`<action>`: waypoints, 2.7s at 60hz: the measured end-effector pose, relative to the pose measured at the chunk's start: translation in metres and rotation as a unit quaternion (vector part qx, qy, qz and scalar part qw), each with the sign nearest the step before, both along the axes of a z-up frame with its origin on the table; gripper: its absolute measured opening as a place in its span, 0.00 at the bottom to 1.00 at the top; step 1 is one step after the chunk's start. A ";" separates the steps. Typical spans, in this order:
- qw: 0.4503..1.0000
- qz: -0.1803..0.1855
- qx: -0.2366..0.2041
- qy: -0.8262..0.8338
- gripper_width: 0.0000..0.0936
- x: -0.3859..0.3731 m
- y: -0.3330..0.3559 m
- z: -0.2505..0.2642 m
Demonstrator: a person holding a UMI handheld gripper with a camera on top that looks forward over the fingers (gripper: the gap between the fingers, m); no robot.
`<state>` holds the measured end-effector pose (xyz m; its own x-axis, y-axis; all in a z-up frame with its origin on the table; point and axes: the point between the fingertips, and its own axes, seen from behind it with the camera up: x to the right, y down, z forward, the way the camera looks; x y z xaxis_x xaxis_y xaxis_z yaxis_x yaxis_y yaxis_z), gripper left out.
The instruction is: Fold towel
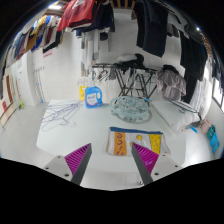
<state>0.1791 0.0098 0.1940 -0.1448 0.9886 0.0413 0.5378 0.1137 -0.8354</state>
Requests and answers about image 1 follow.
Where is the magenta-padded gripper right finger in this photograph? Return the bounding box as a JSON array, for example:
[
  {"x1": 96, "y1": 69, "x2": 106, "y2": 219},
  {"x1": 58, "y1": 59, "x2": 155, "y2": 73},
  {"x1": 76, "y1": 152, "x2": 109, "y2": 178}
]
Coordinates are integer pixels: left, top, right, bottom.
[{"x1": 130, "y1": 142, "x2": 184, "y2": 186}]

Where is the white towel with colourful print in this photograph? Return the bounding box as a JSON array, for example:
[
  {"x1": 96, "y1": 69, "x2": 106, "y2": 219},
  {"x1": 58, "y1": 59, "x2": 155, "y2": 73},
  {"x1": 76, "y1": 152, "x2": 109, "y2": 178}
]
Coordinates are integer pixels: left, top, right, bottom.
[{"x1": 105, "y1": 126, "x2": 171, "y2": 157}]

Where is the white and black clothes pile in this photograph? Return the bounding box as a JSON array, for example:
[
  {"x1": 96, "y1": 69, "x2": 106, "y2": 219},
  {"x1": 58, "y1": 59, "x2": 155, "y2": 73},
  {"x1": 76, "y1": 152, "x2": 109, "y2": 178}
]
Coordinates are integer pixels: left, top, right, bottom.
[{"x1": 116, "y1": 53, "x2": 146, "y2": 71}]

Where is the white pillow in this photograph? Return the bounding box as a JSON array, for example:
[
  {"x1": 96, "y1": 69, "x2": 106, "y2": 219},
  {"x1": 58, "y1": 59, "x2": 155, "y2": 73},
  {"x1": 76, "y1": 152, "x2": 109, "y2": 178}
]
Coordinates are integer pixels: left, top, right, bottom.
[{"x1": 151, "y1": 98, "x2": 203, "y2": 132}]

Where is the teal container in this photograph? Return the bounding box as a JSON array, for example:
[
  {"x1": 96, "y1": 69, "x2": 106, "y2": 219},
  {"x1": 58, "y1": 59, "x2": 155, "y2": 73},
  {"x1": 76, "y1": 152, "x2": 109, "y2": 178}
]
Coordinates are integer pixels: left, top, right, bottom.
[{"x1": 206, "y1": 124, "x2": 217, "y2": 140}]

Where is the blue detergent bottle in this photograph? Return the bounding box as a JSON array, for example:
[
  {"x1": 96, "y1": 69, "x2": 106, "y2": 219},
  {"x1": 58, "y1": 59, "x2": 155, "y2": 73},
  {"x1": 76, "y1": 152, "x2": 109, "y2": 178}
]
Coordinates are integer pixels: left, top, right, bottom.
[{"x1": 84, "y1": 85, "x2": 104, "y2": 109}]

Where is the yellow detergent bottle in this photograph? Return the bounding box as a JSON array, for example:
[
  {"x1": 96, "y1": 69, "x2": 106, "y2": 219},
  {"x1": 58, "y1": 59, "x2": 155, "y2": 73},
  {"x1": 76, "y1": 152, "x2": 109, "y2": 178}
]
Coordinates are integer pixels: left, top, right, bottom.
[{"x1": 78, "y1": 84, "x2": 88, "y2": 102}]

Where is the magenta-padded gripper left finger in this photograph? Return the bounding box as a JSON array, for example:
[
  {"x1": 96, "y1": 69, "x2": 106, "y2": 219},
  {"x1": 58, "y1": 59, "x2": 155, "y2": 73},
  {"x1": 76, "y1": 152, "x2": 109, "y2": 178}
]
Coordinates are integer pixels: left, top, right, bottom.
[{"x1": 42, "y1": 143, "x2": 93, "y2": 187}]

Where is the black folding drying rack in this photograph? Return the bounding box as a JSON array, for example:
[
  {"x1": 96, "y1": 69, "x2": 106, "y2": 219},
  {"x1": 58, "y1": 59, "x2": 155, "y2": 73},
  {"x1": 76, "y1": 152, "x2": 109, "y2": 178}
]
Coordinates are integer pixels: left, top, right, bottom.
[{"x1": 92, "y1": 61, "x2": 159, "y2": 99}]

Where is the purple wire hangers bundle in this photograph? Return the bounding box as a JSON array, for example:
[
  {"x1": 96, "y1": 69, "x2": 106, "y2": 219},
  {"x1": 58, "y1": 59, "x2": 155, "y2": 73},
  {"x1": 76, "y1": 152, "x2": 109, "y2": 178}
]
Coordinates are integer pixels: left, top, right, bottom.
[{"x1": 40, "y1": 100, "x2": 84, "y2": 132}]

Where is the round pale teal peg hanger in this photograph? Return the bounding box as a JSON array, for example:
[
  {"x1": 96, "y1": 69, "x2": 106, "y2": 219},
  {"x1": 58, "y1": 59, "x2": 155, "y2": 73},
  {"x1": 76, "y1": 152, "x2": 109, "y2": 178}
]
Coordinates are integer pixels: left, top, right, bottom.
[{"x1": 109, "y1": 95, "x2": 152, "y2": 124}]

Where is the pink bucket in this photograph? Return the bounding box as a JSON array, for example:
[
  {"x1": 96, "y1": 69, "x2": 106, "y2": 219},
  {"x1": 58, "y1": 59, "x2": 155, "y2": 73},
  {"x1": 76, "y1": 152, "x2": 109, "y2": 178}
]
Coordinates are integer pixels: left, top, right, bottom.
[{"x1": 200, "y1": 119, "x2": 212, "y2": 134}]

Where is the blue container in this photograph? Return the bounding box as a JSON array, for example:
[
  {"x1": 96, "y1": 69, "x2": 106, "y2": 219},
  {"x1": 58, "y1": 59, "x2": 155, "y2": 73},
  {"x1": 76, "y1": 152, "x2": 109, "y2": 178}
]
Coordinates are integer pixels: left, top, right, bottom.
[{"x1": 209, "y1": 133, "x2": 221, "y2": 154}]

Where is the row of hanging dark clothes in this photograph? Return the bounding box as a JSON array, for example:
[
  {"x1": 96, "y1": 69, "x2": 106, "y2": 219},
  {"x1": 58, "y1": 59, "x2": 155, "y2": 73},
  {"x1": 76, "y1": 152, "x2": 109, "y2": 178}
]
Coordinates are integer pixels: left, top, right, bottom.
[{"x1": 133, "y1": 0, "x2": 224, "y2": 104}]

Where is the window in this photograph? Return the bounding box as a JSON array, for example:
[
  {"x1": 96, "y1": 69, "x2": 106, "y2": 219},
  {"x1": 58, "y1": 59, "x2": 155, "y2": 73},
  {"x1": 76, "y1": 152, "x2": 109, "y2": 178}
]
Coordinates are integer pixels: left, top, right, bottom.
[{"x1": 212, "y1": 79, "x2": 224, "y2": 109}]

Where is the grey garment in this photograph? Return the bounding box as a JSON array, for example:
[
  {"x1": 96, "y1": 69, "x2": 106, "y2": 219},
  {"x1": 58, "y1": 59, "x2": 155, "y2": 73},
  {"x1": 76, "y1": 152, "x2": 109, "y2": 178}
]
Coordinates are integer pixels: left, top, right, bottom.
[{"x1": 155, "y1": 68, "x2": 187, "y2": 101}]

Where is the teal hoop hanger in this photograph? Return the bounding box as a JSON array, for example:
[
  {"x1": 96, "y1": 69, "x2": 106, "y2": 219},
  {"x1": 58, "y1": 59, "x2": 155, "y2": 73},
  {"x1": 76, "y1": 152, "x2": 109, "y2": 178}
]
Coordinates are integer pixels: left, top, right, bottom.
[{"x1": 164, "y1": 96, "x2": 201, "y2": 116}]

